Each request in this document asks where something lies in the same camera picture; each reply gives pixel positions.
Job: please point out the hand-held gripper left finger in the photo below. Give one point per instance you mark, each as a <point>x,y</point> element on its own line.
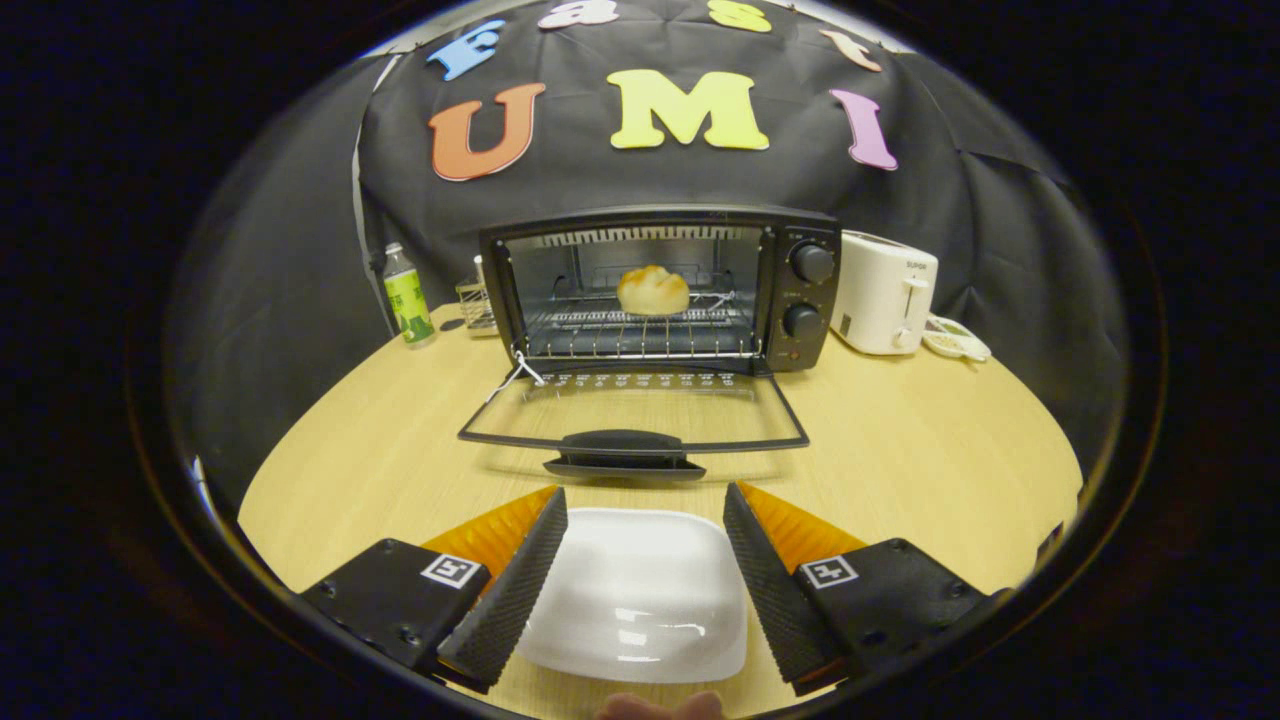
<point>505,600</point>

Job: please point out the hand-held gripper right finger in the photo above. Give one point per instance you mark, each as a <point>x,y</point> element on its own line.
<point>780,600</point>

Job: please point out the black toaster oven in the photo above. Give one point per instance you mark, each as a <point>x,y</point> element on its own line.
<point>790,295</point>

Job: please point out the golden bread roll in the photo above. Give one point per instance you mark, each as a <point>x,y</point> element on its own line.
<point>653,292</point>

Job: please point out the white pop-up toaster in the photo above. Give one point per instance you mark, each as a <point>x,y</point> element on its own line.
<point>875,295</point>

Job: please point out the white square plate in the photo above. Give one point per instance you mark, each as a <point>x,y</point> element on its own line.
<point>640,590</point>

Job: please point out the white snack tray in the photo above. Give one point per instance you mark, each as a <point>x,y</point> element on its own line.
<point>955,342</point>

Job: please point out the green label plastic bottle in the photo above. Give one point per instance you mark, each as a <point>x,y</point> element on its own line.
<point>408,300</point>

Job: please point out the black backdrop cloth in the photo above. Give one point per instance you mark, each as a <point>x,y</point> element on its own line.
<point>600,175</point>

